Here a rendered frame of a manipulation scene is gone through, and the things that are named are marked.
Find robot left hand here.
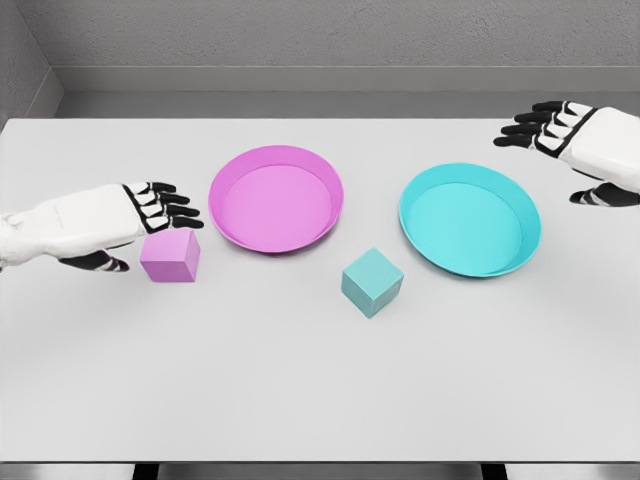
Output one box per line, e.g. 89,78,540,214
28,180,205,275

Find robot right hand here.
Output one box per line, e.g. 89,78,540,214
492,100,640,207

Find pink block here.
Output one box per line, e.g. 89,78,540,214
138,228,202,284

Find cyan plate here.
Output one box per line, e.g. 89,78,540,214
397,161,543,279

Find pink plate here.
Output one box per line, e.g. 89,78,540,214
207,144,346,258

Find teal block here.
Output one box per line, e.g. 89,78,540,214
340,246,405,320

